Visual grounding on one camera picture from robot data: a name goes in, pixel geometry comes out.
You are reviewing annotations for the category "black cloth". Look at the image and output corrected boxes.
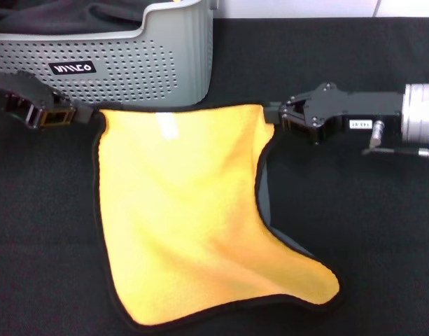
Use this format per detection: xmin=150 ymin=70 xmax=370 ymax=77
xmin=0 ymin=0 xmax=156 ymax=36

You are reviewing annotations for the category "grey perforated plastic storage box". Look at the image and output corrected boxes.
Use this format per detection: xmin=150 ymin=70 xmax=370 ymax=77
xmin=0 ymin=0 xmax=216 ymax=108

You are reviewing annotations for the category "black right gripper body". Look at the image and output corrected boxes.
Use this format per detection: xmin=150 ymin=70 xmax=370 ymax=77
xmin=304 ymin=82 xmax=407 ymax=145

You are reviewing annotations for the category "yellow towel with black trim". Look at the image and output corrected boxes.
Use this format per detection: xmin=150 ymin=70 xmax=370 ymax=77
xmin=91 ymin=101 xmax=345 ymax=330

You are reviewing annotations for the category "black tablecloth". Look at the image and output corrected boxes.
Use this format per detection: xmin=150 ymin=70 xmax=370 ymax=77
xmin=0 ymin=16 xmax=429 ymax=336

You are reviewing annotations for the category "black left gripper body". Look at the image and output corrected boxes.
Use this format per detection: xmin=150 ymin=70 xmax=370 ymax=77
xmin=0 ymin=70 xmax=76 ymax=131

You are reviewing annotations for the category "grey cable with metal plug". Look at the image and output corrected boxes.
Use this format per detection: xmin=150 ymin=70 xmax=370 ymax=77
xmin=362 ymin=119 xmax=429 ymax=157

